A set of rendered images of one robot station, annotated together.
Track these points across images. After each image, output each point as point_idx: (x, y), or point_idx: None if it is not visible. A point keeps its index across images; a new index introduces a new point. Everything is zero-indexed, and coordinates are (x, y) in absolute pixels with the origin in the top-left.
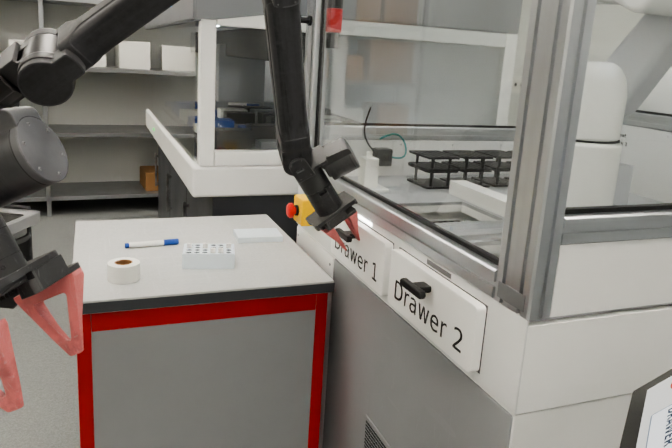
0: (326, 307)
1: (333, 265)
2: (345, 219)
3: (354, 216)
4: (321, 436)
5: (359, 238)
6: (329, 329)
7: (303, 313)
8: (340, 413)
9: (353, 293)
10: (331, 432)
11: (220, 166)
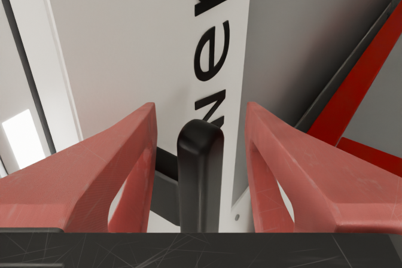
0: (312, 127)
1: (233, 206)
2: (133, 233)
3: (14, 198)
4: (366, 36)
5: (143, 105)
6: (301, 117)
7: (375, 145)
8: None
9: (260, 73)
10: (369, 10)
11: None
